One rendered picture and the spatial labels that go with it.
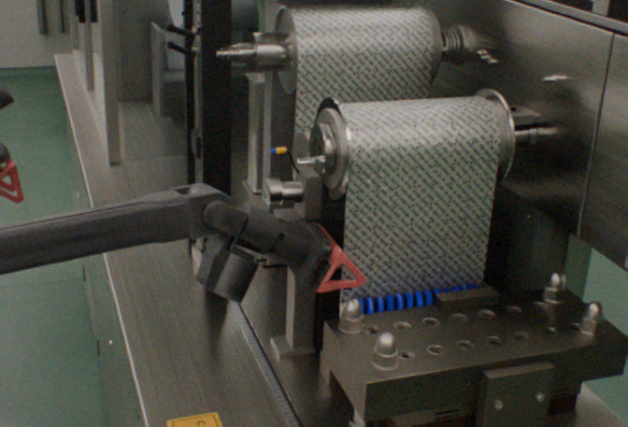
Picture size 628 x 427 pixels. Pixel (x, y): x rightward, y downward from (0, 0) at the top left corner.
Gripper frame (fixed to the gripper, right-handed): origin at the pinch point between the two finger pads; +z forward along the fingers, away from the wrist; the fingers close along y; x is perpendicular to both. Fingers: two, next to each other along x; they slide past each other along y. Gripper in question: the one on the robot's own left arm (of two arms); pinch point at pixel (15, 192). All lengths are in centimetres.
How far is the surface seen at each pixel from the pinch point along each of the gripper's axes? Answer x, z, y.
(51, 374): 36, 100, 98
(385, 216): -43, 11, -58
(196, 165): -29.2, 10.7, -11.7
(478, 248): -53, 25, -60
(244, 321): -19.0, 27.6, -36.0
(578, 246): -75, 48, -51
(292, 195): -35, 5, -48
